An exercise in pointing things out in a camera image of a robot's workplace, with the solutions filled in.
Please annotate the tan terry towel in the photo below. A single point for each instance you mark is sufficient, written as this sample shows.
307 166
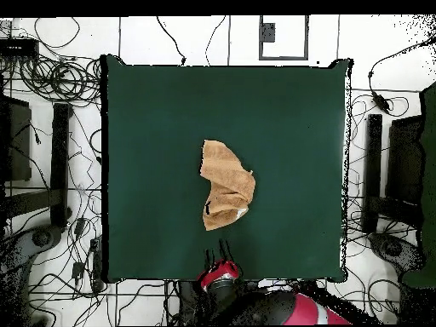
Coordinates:
224 177

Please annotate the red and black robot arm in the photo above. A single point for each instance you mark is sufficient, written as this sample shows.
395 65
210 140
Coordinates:
265 306

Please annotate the black flat panel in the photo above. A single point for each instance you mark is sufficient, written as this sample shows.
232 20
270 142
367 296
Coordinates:
405 160

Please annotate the black power strip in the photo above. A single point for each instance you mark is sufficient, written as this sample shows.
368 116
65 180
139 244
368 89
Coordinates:
98 272

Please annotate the black power adapter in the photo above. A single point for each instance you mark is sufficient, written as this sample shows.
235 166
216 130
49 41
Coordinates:
77 269
80 226

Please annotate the dark green table cloth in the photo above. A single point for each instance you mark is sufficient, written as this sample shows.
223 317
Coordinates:
153 136

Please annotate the dark grey stand base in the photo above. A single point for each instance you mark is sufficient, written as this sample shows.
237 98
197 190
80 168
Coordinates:
41 238
395 248

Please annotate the black horizontal beam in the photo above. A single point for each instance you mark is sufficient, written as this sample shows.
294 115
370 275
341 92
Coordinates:
30 202
391 209

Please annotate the black upright bar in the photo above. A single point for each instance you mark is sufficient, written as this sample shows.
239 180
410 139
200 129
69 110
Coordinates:
374 153
61 163

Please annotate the dark green cloth cover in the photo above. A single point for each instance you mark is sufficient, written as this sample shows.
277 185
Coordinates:
430 170

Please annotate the small dark grey square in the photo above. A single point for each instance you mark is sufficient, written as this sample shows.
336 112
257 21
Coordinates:
268 32

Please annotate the black square cabinet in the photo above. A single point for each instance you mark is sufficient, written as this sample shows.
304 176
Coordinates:
17 143

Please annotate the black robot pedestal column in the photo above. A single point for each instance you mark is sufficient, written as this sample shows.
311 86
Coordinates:
189 303

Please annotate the grey square frame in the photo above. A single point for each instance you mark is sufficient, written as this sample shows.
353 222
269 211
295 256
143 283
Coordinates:
282 58

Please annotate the black switch box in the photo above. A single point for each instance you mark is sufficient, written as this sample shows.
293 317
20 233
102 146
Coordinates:
18 47

